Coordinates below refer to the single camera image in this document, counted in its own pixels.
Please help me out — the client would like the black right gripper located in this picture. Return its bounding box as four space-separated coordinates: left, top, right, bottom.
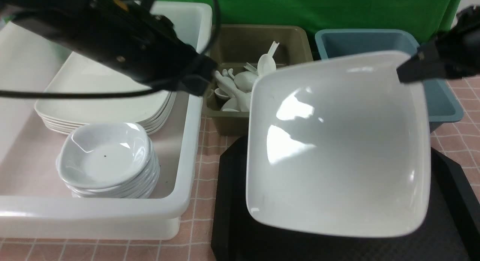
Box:
396 5 480 84

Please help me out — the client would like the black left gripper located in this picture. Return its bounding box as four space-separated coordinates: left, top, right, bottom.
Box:
72 0 218 96

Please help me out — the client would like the white square rice plate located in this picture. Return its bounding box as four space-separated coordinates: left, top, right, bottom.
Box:
245 51 431 238

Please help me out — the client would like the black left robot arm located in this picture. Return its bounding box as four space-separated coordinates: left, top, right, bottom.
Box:
1 0 221 100

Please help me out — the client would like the blue plastic bin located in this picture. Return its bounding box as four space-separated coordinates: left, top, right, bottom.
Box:
314 29 464 132

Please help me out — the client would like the green backdrop cloth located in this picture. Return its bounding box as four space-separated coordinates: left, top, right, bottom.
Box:
109 0 464 44

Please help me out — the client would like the stack of white square plates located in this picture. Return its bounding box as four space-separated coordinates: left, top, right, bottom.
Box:
34 52 176 134

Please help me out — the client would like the pink checkered tablecloth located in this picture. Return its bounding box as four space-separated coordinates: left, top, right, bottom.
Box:
1 77 479 261

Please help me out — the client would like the olive green plastic bin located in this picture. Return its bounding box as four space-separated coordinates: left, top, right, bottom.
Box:
202 24 313 136

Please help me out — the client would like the pile of white spoons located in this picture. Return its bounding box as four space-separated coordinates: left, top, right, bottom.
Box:
214 42 279 112

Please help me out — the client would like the stack of small white bowls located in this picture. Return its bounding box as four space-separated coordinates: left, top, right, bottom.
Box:
55 123 161 198

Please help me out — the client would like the black serving tray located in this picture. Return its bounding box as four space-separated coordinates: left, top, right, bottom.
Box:
211 136 480 261

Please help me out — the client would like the large white plastic tub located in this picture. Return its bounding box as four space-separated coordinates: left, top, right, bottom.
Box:
0 1 212 240

